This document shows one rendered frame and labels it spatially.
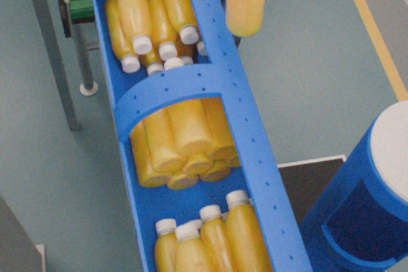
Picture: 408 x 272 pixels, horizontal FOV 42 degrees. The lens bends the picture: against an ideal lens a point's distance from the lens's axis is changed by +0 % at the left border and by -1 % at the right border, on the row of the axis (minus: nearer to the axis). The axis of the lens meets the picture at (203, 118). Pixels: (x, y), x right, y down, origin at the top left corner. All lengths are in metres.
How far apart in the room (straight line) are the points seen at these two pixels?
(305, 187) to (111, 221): 0.77
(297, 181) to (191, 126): 1.19
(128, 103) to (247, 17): 0.27
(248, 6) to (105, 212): 1.38
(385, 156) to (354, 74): 1.47
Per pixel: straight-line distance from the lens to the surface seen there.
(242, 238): 0.93
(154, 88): 0.96
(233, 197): 0.97
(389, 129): 1.23
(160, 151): 0.99
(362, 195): 1.77
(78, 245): 2.13
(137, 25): 1.16
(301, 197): 2.08
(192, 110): 0.98
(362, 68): 2.68
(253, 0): 0.94
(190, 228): 0.95
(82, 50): 2.17
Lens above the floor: 2.02
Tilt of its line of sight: 59 degrees down
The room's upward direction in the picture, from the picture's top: 9 degrees clockwise
